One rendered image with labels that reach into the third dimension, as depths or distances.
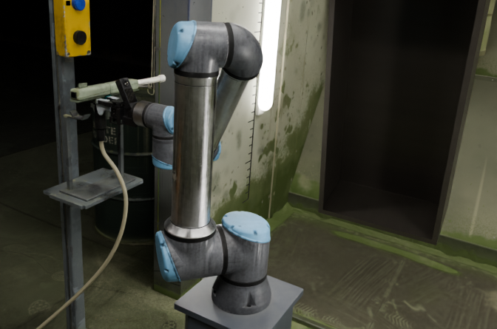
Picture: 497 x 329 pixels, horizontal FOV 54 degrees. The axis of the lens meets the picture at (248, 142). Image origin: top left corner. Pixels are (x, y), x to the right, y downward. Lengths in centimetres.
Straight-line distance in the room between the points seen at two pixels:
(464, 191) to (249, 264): 216
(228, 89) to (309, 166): 225
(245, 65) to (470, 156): 240
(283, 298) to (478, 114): 228
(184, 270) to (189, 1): 119
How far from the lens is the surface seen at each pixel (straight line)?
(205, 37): 123
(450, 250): 340
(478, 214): 340
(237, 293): 155
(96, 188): 199
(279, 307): 161
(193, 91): 125
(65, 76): 199
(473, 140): 352
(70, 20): 190
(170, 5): 223
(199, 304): 160
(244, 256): 147
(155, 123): 168
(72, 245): 223
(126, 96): 178
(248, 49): 127
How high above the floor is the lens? 159
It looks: 18 degrees down
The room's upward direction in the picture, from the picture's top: 4 degrees clockwise
